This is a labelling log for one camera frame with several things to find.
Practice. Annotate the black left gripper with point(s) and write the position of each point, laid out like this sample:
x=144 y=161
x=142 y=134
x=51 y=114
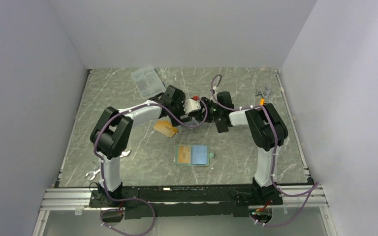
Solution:
x=180 y=102

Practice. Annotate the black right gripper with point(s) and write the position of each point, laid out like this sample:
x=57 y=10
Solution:
x=207 y=103

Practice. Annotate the gold credit card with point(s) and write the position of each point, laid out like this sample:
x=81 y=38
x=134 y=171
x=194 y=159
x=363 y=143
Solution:
x=165 y=128
x=184 y=154

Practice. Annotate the green card holder wallet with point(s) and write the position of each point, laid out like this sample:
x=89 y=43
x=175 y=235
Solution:
x=200 y=155

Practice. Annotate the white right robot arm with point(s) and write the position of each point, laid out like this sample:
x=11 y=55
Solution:
x=267 y=130

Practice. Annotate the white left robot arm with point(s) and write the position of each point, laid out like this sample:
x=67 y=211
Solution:
x=112 y=131

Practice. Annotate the black credit card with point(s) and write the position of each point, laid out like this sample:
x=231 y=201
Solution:
x=221 y=125

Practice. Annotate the clear plastic organizer box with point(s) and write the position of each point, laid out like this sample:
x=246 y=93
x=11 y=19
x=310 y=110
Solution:
x=148 y=82

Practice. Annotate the red adjustable wrench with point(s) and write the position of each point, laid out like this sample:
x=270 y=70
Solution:
x=264 y=93

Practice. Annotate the silver open-end wrench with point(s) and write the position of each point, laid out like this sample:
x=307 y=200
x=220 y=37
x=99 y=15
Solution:
x=89 y=176

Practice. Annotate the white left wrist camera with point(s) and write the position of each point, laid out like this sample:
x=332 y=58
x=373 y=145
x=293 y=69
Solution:
x=192 y=105

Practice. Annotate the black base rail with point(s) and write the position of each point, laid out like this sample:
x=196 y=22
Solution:
x=187 y=200

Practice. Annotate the aluminium frame rail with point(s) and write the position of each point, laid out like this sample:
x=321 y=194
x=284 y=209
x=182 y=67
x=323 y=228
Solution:
x=75 y=200

